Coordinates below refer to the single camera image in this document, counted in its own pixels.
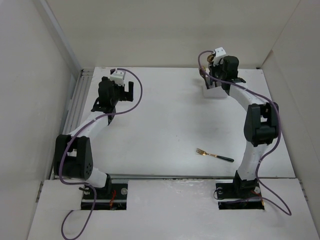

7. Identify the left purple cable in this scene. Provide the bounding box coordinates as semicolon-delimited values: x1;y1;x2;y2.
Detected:
58;67;144;239

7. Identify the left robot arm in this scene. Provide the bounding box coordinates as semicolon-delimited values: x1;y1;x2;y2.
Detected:
53;76;134;199

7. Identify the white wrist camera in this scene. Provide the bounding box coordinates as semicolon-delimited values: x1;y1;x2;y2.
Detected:
213;47;227;66
109;68;126;87

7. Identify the purple cable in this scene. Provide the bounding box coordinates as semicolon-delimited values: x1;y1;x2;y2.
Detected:
58;67;144;239
197;50;293;217

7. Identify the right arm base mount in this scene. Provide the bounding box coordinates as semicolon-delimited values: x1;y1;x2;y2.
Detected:
214;182;265;210

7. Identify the gold fork green handle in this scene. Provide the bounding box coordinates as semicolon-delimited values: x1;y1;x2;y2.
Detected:
196;148;235;163

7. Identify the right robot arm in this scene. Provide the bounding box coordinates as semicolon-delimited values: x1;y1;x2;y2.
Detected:
207;54;279;200

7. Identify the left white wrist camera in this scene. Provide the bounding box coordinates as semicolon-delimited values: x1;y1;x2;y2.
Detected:
109;68;126;87

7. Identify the brown wooden spoon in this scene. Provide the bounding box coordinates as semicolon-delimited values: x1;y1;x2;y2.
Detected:
198;66;206;76

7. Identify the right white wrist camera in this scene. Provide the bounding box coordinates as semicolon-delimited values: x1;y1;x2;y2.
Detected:
213;47;227;66

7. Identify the gold spoon green handle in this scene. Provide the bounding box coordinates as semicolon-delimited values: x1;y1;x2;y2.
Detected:
206;54;215;64

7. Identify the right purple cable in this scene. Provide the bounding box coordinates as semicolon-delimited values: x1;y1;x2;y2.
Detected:
197;50;293;217

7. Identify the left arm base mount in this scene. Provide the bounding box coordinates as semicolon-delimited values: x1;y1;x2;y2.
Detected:
79;179;129;211

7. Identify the white three-slot utensil container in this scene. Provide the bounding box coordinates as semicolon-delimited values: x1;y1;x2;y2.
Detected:
202;76;228;99

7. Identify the aluminium rail frame left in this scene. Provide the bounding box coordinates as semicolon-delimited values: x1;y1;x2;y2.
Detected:
58;68;94;135

